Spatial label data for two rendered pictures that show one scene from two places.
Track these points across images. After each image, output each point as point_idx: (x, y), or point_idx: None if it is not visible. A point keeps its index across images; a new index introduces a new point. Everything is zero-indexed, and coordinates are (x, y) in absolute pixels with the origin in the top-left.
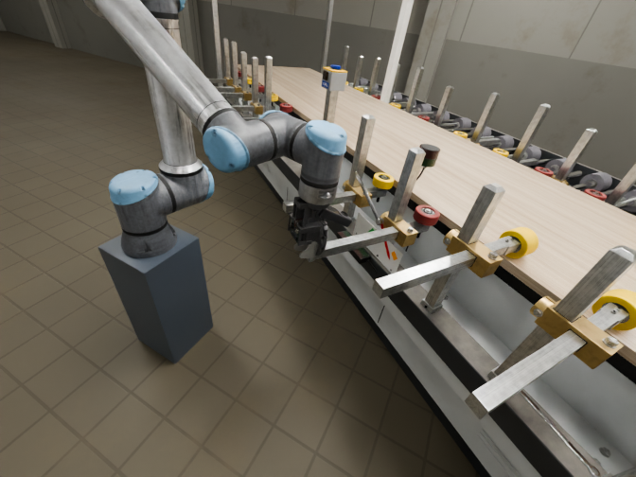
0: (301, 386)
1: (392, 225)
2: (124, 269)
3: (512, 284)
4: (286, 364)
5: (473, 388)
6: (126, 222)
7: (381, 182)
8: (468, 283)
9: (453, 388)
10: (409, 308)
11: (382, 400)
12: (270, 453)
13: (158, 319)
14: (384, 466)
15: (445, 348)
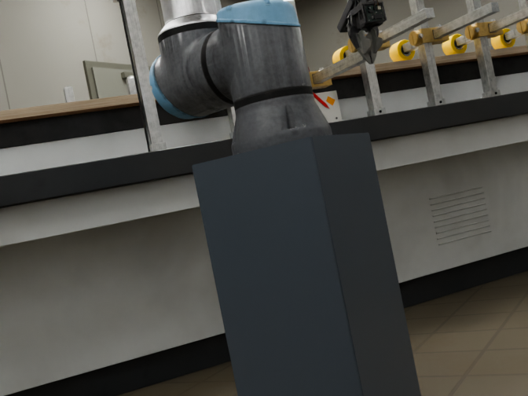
0: (415, 351)
1: (311, 74)
2: (349, 159)
3: (361, 93)
4: None
5: (442, 120)
6: (306, 64)
7: None
8: None
9: (431, 158)
10: (375, 125)
11: (409, 320)
12: (522, 343)
13: (394, 267)
14: (485, 309)
15: (414, 119)
